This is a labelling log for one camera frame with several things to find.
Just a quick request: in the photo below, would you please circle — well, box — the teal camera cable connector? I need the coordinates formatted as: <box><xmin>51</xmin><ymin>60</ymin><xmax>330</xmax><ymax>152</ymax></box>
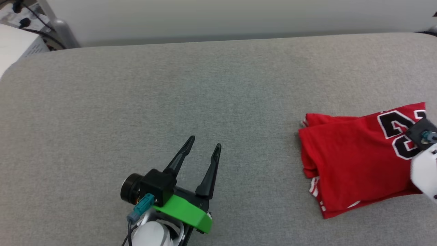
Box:
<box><xmin>127</xmin><ymin>193</ymin><xmax>156</xmax><ymax>223</ymax></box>

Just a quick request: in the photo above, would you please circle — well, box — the white equipment box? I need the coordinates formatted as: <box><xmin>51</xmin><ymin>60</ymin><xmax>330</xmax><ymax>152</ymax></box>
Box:
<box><xmin>0</xmin><ymin>24</ymin><xmax>50</xmax><ymax>78</ymax></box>

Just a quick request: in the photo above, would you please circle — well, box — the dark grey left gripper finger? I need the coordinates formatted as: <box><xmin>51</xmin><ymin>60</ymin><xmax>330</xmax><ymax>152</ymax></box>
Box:
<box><xmin>163</xmin><ymin>136</ymin><xmax>196</xmax><ymax>177</ymax></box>
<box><xmin>195</xmin><ymin>143</ymin><xmax>222</xmax><ymax>200</ymax></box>

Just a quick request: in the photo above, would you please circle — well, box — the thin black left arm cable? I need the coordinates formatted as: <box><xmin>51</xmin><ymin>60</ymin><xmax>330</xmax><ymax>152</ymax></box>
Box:
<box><xmin>121</xmin><ymin>219</ymin><xmax>135</xmax><ymax>246</ymax></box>

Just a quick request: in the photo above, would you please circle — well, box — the black power cable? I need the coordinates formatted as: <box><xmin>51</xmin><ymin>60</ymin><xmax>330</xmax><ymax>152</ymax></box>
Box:
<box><xmin>12</xmin><ymin>0</ymin><xmax>67</xmax><ymax>50</ymax></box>

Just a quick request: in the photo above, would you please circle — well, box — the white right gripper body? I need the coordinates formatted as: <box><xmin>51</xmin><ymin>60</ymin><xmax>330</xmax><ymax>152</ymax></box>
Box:
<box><xmin>409</xmin><ymin>143</ymin><xmax>437</xmax><ymax>204</ymax></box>

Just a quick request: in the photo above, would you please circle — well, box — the grey metal frame leg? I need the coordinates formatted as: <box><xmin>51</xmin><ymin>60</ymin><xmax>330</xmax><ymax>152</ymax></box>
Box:
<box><xmin>37</xmin><ymin>0</ymin><xmax>81</xmax><ymax>49</ymax></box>

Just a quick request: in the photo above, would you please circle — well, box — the white power strip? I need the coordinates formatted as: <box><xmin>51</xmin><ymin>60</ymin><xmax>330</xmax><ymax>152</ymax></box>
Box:
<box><xmin>0</xmin><ymin>3</ymin><xmax>45</xmax><ymax>32</ymax></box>

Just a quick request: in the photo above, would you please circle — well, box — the red white basketball jersey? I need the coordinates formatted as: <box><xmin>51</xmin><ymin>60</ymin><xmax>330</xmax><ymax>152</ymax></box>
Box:
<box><xmin>298</xmin><ymin>102</ymin><xmax>431</xmax><ymax>219</ymax></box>

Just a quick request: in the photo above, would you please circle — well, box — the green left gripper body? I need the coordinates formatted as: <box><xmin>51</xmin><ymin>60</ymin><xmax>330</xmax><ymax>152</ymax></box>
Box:
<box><xmin>152</xmin><ymin>186</ymin><xmax>214</xmax><ymax>235</ymax></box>

